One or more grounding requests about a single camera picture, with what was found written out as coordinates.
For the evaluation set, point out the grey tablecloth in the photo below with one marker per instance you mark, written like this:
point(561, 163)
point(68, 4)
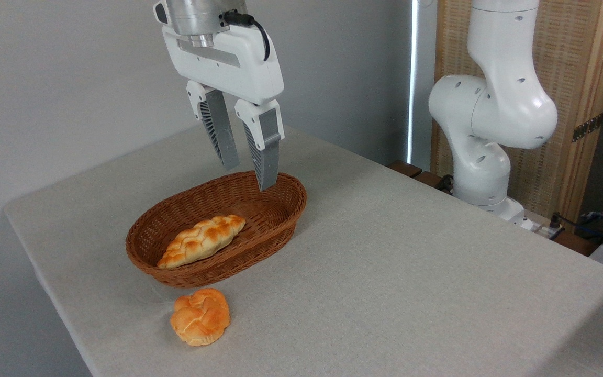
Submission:
point(385, 272)

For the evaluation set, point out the white power strip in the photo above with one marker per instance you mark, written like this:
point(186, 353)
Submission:
point(539, 229)

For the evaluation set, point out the metal hinge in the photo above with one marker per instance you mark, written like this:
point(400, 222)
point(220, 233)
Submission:
point(588, 127)

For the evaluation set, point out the brown oval wicker basket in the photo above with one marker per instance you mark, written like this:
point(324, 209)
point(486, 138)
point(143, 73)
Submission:
point(270, 214)

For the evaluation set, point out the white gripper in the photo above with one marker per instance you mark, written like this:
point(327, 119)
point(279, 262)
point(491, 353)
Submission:
point(238, 68)

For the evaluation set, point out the long braided bread loaf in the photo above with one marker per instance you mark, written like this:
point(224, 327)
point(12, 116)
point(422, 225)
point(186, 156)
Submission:
point(202, 241)

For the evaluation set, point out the round knotted bread roll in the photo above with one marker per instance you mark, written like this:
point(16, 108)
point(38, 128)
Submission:
point(200, 317)

